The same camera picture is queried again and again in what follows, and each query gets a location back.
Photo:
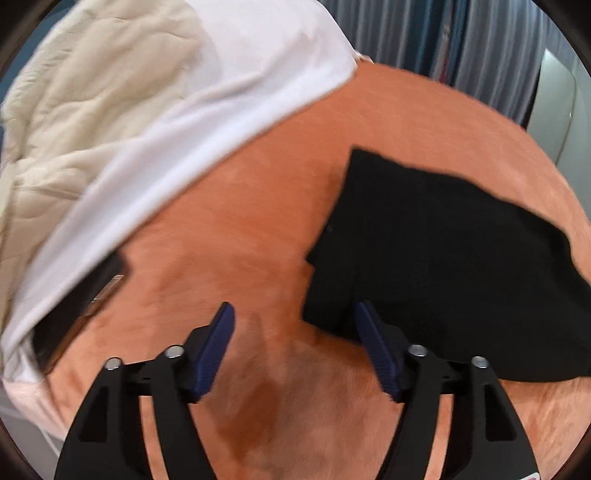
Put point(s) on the white sheet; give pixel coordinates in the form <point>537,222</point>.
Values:
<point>258,62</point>

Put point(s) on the grey blue curtain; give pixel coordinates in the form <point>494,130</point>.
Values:
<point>491,50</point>

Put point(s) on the black pants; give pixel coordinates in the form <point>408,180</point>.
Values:
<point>457,269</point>

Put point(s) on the cream quilted comforter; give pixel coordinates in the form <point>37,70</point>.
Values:
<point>105,72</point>

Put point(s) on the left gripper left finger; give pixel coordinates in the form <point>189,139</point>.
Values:
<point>107,440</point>

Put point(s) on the orange bed cover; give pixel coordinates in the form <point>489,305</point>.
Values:
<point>291,402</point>

